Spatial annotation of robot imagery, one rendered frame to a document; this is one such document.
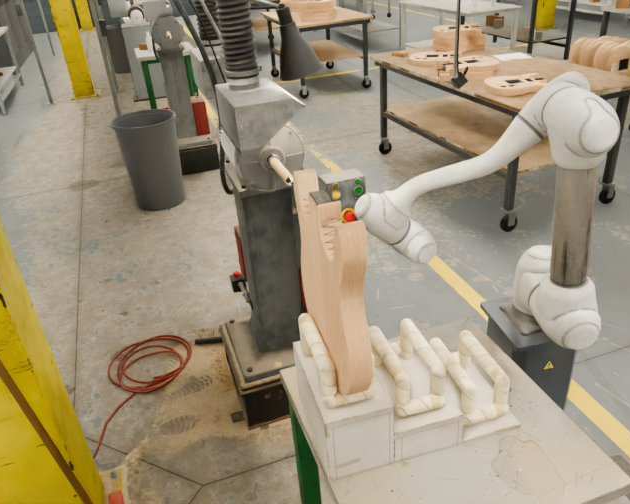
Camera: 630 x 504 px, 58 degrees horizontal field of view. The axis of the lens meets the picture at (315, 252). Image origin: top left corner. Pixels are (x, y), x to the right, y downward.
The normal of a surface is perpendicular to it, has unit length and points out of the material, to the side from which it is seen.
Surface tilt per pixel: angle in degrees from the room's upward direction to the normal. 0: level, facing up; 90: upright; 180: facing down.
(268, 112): 90
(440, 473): 0
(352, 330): 61
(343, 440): 90
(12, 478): 90
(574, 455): 0
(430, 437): 90
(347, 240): 78
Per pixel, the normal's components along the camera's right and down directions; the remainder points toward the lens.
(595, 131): 0.05, 0.40
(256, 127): 0.33, 0.45
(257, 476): -0.07, -0.86
